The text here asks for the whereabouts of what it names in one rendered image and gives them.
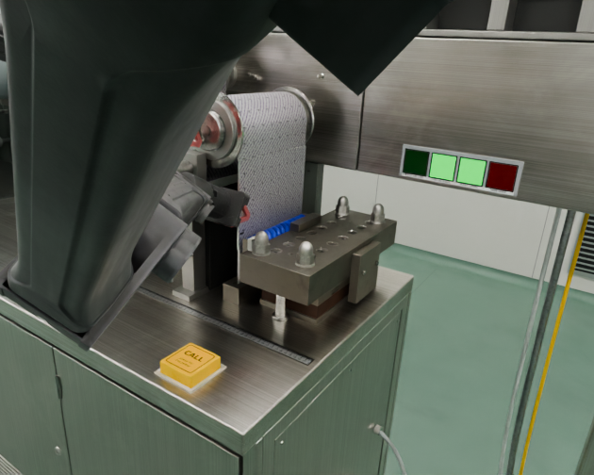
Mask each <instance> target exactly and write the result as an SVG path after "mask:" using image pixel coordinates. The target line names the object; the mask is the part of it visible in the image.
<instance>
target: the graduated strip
mask: <svg viewBox="0 0 594 475"><path fill-rule="evenodd" d="M137 291H138V292H139V293H141V294H144V295H146V296H148V297H150V298H153V299H155V300H157V301H160V302H162V303H165V304H167V305H169V306H171V307H174V308H176V309H178V310H181V311H183V312H185V313H188V314H190V315H192V316H194V317H196V318H198V319H202V320H204V321H206V322H209V323H211V324H213V325H216V326H218V327H220V328H222V329H224V330H226V331H228V332H231V333H233V334H235V335H238V336H241V337H243V338H246V339H248V340H250V341H253V342H255V343H256V344H259V345H261V346H263V347H266V348H268V349H270V350H272V351H275V352H278V353H281V354H283V355H285V356H287V357H289V358H291V359H293V360H296V361H298V362H300V363H303V364H305V365H307V366H308V365H309V364H311V363H312V362H313V361H314V360H315V359H312V358H310V357H308V356H305V355H303V354H301V353H298V352H296V351H293V350H291V349H288V348H286V347H284V346H281V345H279V344H277V343H274V342H272V341H270V340H268V339H266V338H263V337H261V336H257V335H255V334H253V333H250V332H248V331H246V330H243V329H241V328H239V327H237V326H235V325H232V324H230V323H228V322H225V321H223V320H221V319H217V318H214V317H212V316H210V315H208V314H206V313H204V312H201V311H199V310H197V309H194V308H192V307H189V306H187V305H185V304H182V303H180V302H177V301H175V300H173V299H170V298H168V297H165V296H163V295H161V294H158V293H156V292H154V291H152V290H150V289H148V288H145V287H139V289H138V290H137Z"/></svg>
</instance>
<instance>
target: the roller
mask: <svg viewBox="0 0 594 475"><path fill-rule="evenodd" d="M211 110H213V111H215V112H217V113H218V114H219V115H220V116H221V118H222V119H223V123H224V126H225V139H224V143H223V145H222V146H221V148H219V149H218V150H212V151H206V150H203V149H202V148H200V147H199V148H198V147H195V149H196V150H197V151H198V152H202V153H206V158H207V159H210V160H218V159H222V158H224V157H226V156H227V155H228V154H229V153H230V152H231V150H232V148H233V146H234V143H235V138H236V128H235V124H234V121H233V118H232V116H231V114H230V112H229V110H228V109H227V108H226V106H225V105H223V104H222V103H221V102H219V101H217V100H216V101H215V102H214V104H213V106H212V108H211Z"/></svg>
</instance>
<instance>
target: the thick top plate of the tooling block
mask: <svg viewBox="0 0 594 475"><path fill-rule="evenodd" d="M335 211H336V209H335V210H333V211H330V212H328V213H326V214H324V215H322V218H321V222H319V223H317V224H315V225H313V226H311V227H309V228H307V229H305V230H303V231H301V232H299V233H298V232H294V231H291V230H289V231H287V232H286V233H284V234H282V235H280V236H277V237H274V238H272V239H270V240H269V243H270V244H271V246H270V251H271V254H270V255H267V256H256V255H253V254H252V252H251V251H248V250H247V251H245V252H243V253H241V254H239V281H240V282H242V283H244V284H247V285H250V286H253V287H257V288H260V289H263V290H266V291H268V292H271V293H273V294H276V295H278V296H281V297H284V298H287V299H289V300H292V301H295V302H297V303H301V304H304V305H307V306H309V305H310V304H311V303H313V302H315V301H316V300H317V299H319V298H320V297H321V296H322V295H323V294H325V293H326V292H327V291H329V290H330V289H332V288H333V287H335V286H336V285H337V284H339V283H340V282H342V281H343V280H344V279H346V278H347V277H349V276H350V275H351V266H352V256H353V253H354V252H356V251H358V250H359V249H361V248H362V247H364V246H365V245H367V244H368V243H370V242H371V241H373V240H375V241H379V242H381V249H380V253H382V252H383V251H384V250H386V249H387V248H389V247H390V246H391V245H393V244H394V241H395V234H396V226H397V221H395V220H390V219H386V218H385V223H383V224H375V223H371V222H370V219H371V215H370V214H366V213H361V212H357V211H353V210H350V209H349V212H350V214H349V215H347V216H340V215H337V214H335ZM304 241H308V242H310V243H311V244H312V246H313V254H314V255H315V259H314V262H315V266H314V267H312V268H300V267H298V266H296V265H295V262H296V256H297V253H299V247H300V245H301V243H302V242H304Z"/></svg>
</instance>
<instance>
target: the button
mask: <svg viewBox="0 0 594 475"><path fill-rule="evenodd" d="M220 367H221V357H220V356H219V355H217V354H215V353H213V352H209V351H207V350H205V349H203V348H201V347H199V346H197V345H195V344H193V343H189V344H188V345H186V346H184V347H183V348H181V349H179V350H178V351H176V352H174V353H172V354H171V355H169V356H167V357H166V358H164V359H163V360H161V361H160V372H161V373H163V374H165V375H167V376H168V377H170V378H172V379H174V380H176V381H177V382H179V383H180V384H182V385H185V386H187V387H189V388H193V387H194V386H196V385H198V384H199V383H200V382H202V381H203V380H204V379H205V378H206V377H208V376H209V375H211V374H212V373H213V372H215V371H216V370H217V369H219V368H220Z"/></svg>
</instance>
